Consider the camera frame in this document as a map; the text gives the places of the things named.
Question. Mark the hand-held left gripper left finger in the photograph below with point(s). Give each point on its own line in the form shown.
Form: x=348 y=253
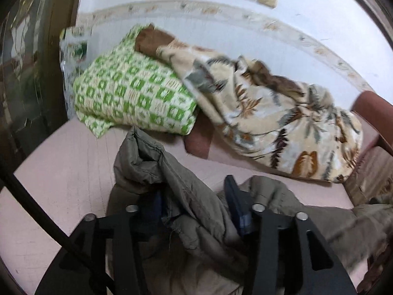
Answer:
x=158 y=206

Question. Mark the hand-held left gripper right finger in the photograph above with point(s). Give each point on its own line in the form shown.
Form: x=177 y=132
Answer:
x=245 y=221

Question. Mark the olive grey padded jacket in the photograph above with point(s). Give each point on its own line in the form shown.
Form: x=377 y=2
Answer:
x=190 y=196

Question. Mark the reddish brown pillow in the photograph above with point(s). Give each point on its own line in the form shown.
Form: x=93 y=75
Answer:
x=199 y=138

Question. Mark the pink quilted bed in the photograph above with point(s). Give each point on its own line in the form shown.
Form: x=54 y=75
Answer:
x=67 y=166

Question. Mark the leaf print beige blanket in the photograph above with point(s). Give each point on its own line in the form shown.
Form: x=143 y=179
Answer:
x=276 y=123

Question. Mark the green checkered pillow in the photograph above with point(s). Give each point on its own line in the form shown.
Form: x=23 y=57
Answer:
x=132 y=92

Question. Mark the patterned brown cushion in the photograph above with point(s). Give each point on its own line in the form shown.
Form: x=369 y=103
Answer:
x=368 y=178

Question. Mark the brown fleece cloth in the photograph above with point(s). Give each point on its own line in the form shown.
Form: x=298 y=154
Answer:
x=150 y=41

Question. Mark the brown bed headboard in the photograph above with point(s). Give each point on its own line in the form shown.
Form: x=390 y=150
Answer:
x=376 y=107

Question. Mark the patterned plastic bag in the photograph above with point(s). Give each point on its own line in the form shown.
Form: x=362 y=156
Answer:
x=72 y=52

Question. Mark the dark wooden wardrobe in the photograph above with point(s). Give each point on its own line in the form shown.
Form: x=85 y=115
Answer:
x=33 y=67

